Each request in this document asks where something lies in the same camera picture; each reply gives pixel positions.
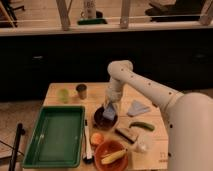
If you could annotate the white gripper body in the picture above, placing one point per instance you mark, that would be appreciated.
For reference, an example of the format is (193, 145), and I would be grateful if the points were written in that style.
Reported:
(114, 91)

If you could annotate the yellowish gripper fingers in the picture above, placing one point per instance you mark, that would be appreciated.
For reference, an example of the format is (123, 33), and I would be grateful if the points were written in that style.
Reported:
(116, 105)

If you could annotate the blue sponge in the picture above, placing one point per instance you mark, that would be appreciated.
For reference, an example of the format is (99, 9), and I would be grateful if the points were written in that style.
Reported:
(109, 113)

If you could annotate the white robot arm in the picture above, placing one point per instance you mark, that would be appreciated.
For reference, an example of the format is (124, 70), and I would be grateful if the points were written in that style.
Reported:
(190, 143)

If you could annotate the purple bowl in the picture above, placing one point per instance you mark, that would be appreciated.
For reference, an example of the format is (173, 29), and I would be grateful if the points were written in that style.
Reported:
(101, 122)

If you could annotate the orange bowl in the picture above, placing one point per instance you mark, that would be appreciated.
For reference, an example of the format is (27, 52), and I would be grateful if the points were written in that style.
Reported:
(108, 147)

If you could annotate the light blue folded cloth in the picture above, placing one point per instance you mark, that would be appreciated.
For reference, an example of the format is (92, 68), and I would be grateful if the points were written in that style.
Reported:
(137, 108)

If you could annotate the green cucumber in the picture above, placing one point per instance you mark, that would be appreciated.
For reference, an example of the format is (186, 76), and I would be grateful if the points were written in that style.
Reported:
(143, 125)

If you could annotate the brown cup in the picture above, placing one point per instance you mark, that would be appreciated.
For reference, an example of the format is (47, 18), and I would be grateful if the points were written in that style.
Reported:
(82, 91)

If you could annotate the orange fruit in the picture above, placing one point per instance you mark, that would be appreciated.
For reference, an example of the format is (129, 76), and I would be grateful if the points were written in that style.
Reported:
(96, 139)

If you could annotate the white plastic cup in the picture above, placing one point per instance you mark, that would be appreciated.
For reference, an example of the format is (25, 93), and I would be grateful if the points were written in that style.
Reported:
(144, 143)

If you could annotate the yellow corn cob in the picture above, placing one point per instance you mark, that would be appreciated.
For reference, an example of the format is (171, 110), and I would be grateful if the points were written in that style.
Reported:
(110, 158)

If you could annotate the green translucent cup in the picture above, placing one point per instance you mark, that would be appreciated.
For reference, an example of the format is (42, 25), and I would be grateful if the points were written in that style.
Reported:
(63, 95)

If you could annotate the green plastic tray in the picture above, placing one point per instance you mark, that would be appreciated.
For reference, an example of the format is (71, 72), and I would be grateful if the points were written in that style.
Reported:
(56, 141)

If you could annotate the white bottle on shelf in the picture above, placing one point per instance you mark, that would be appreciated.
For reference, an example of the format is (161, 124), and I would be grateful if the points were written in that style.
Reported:
(89, 9)

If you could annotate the black stand pole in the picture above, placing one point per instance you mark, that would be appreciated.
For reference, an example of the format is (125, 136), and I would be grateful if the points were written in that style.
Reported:
(19, 132)

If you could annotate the white handled brush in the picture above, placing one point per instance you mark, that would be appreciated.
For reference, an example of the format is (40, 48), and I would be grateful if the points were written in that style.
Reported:
(88, 157)

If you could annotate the green base plate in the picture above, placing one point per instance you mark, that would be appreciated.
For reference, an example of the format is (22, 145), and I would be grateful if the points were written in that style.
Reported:
(92, 21)

